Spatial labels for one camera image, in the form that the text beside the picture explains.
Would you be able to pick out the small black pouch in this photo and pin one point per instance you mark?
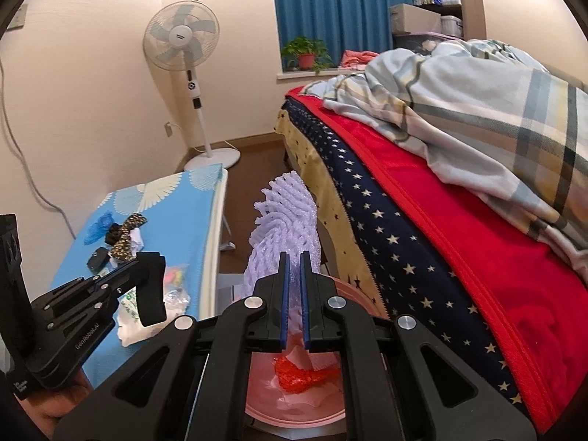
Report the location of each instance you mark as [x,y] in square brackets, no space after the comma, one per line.
[98,260]

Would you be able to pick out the red blanket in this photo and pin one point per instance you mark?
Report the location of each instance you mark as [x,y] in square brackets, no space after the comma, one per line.
[535,305]

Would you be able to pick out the clear bag with candies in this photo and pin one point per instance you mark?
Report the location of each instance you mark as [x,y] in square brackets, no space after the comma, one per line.
[177,284]

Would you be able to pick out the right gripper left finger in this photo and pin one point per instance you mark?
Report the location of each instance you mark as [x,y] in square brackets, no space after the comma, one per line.
[284,275]

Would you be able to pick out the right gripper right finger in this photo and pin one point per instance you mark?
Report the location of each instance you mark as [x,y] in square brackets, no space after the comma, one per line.
[305,269]

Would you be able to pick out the black gold dotted wrapper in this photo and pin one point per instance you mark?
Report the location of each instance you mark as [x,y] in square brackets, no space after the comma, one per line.
[118,237]

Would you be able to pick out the blue foam net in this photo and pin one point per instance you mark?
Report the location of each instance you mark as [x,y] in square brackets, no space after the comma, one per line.
[99,229]

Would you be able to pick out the cardboard box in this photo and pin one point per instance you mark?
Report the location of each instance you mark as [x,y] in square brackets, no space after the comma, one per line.
[409,19]

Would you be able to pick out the red plastic bag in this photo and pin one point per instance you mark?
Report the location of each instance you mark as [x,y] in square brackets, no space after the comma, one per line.
[295,380]

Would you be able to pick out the potted green plant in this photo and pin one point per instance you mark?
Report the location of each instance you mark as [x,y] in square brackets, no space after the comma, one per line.
[307,54]

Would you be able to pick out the navy star bedsheet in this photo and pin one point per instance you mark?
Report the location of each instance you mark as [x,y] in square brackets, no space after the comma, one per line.
[410,274]

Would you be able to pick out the pink clothes pile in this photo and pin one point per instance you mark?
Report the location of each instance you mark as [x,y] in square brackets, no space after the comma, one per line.
[356,60]

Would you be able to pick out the blue curtain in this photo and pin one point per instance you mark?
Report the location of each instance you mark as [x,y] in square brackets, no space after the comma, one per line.
[358,25]

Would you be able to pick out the white standing fan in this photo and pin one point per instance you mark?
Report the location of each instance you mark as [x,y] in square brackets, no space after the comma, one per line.
[178,38]

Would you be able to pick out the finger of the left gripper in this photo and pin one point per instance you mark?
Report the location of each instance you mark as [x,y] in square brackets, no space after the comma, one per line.
[150,271]

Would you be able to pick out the purple foam net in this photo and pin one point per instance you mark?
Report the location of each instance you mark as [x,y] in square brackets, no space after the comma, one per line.
[287,222]

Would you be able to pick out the plaid light quilt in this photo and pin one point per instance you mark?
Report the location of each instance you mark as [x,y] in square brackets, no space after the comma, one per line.
[487,117]

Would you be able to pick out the white bag green print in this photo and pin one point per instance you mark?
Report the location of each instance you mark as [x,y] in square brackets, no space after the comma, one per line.
[132,331]

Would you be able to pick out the pink plastic trash basin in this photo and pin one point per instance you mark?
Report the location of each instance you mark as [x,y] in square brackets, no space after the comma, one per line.
[263,399]

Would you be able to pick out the blue patterned table cover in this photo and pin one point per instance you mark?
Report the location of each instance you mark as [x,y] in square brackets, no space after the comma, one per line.
[184,217]

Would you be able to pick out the yellow star bed skirt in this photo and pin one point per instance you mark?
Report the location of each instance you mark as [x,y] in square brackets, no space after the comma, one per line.
[342,256]

